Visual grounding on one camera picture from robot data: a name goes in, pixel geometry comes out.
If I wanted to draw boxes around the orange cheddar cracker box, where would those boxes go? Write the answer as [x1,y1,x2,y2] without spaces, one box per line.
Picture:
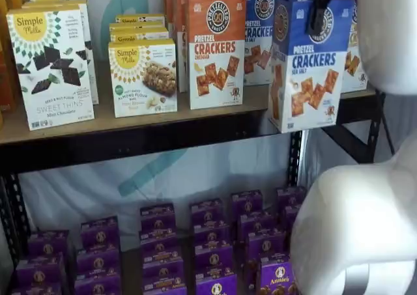
[164,0,183,32]
[172,0,229,94]
[185,0,248,111]

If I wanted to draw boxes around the blue sea salt cracker box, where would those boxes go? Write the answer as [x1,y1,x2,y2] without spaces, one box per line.
[267,0,356,134]
[242,0,291,87]

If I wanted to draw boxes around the Simple Mills almond bar box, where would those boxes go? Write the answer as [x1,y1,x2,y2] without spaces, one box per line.
[109,21,169,31]
[108,38,179,119]
[115,13,166,25]
[109,27,170,44]

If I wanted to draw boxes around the white backdrop sheet teal logo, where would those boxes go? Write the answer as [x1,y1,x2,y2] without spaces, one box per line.
[18,0,309,253]

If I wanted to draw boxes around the wooden shelf board with crackers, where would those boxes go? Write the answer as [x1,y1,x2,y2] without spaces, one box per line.
[0,79,377,146]

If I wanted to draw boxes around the black metal shelf rack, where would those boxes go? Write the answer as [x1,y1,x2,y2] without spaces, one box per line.
[0,88,387,295]

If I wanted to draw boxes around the purple Annie's box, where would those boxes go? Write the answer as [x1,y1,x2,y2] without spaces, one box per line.
[141,257,185,285]
[139,203,177,234]
[231,190,264,216]
[76,248,122,276]
[190,199,226,227]
[283,205,306,234]
[195,271,238,295]
[139,231,180,260]
[255,257,301,295]
[27,230,70,257]
[276,186,307,211]
[16,254,65,285]
[143,280,189,295]
[74,273,124,295]
[237,212,278,237]
[192,223,231,247]
[80,216,121,251]
[244,232,289,263]
[10,281,63,295]
[194,244,234,273]

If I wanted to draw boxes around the purple Annie's boxes group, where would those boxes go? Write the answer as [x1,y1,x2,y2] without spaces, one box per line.
[63,229,248,295]

